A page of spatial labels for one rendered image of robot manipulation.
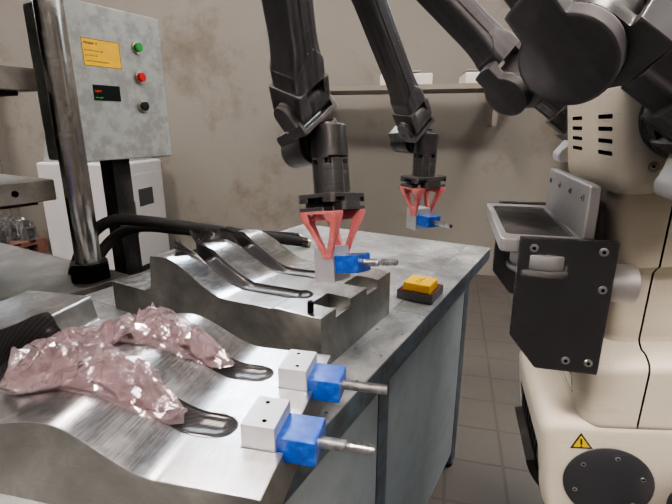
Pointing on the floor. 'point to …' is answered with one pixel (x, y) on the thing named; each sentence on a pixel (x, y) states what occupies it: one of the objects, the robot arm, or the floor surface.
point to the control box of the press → (112, 101)
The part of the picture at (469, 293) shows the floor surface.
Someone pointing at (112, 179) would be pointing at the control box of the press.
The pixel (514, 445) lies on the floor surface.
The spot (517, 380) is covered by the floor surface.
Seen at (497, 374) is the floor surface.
